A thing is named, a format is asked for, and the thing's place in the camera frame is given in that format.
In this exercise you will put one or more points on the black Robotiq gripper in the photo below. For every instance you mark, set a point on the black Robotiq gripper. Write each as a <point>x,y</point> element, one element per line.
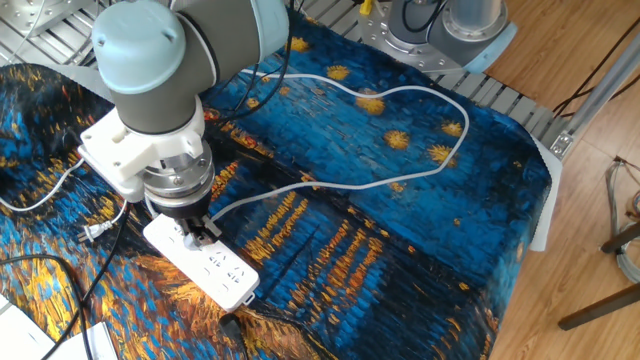
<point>187,215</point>

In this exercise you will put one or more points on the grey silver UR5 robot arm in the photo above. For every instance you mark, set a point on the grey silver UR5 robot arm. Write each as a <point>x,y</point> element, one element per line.
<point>150,55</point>

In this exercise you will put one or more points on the white power strip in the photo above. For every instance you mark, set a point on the white power strip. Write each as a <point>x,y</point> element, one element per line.
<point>220,270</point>

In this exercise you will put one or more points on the starry night painted tablecloth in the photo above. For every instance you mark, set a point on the starry night painted tablecloth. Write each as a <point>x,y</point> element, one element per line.
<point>350,250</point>

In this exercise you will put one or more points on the white paper sheet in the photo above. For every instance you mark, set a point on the white paper sheet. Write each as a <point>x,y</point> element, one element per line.
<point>20,335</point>
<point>85,345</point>

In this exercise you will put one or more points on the perforated aluminium plate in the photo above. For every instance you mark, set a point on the perforated aluminium plate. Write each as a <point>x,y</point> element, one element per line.
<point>30,12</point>

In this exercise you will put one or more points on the yellow clip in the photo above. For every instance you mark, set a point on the yellow clip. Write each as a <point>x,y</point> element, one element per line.
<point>366,7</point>

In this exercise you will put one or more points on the dark wooden stool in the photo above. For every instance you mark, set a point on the dark wooden stool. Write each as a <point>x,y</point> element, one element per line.
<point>600,305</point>

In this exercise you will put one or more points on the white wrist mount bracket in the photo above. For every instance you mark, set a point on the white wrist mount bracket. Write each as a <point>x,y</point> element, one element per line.
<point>130,150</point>

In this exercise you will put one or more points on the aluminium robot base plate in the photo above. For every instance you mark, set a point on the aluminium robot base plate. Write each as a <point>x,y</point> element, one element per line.
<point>380,35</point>

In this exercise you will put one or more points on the aluminium frame post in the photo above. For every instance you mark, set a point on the aluminium frame post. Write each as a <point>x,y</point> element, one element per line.
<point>600,90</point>

